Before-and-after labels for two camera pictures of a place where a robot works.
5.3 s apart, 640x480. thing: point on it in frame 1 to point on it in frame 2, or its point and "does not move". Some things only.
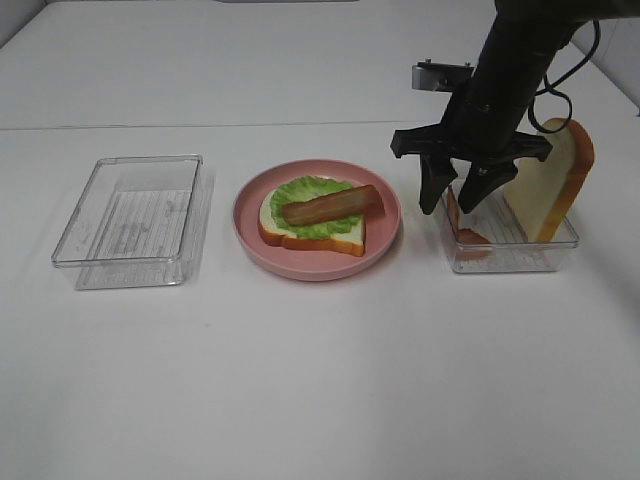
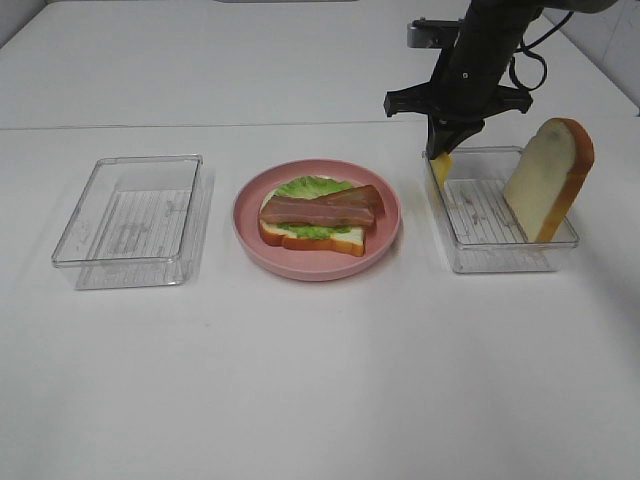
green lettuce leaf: [303, 188] does not move
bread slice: [351, 242] does not move
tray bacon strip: [470, 245] to [350, 211]
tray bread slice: [542, 191] does not move
